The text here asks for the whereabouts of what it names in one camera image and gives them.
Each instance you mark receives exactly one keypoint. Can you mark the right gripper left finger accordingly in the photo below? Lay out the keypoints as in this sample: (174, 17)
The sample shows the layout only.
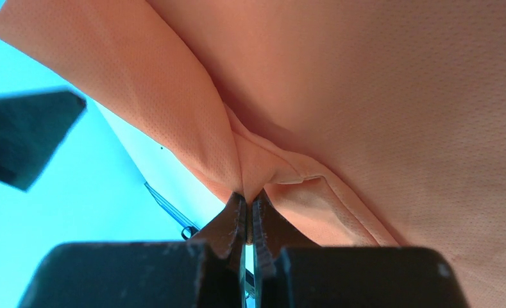
(205, 271)

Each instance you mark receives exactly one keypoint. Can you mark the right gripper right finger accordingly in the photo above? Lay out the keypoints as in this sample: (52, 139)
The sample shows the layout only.
(293, 271)

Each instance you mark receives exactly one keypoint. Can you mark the orange t-shirt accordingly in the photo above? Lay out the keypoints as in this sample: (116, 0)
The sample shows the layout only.
(369, 123)

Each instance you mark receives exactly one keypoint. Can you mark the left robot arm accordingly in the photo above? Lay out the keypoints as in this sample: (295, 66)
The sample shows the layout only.
(32, 127)

